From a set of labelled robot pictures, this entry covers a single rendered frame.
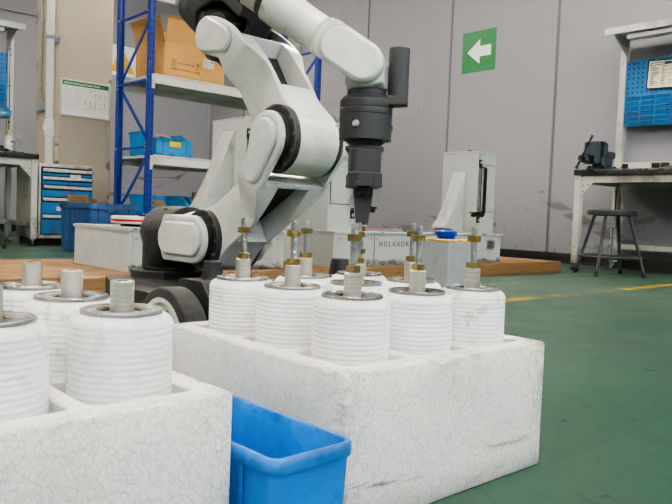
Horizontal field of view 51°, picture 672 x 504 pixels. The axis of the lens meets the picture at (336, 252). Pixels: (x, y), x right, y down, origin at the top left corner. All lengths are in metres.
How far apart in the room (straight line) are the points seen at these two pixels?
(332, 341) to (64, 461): 0.34
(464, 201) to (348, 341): 3.94
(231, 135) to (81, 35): 4.25
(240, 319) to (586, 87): 5.79
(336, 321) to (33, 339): 0.35
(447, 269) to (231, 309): 0.42
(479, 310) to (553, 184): 5.68
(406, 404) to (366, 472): 0.09
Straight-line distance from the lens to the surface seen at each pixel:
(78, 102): 7.43
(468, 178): 4.74
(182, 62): 6.34
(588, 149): 5.57
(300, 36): 1.23
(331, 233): 3.68
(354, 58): 1.17
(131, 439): 0.64
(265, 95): 1.54
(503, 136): 6.99
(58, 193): 6.46
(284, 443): 0.83
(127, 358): 0.66
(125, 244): 3.04
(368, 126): 1.16
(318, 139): 1.46
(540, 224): 6.70
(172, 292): 1.36
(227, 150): 3.46
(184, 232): 1.69
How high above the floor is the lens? 0.35
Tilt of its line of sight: 3 degrees down
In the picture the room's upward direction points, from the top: 2 degrees clockwise
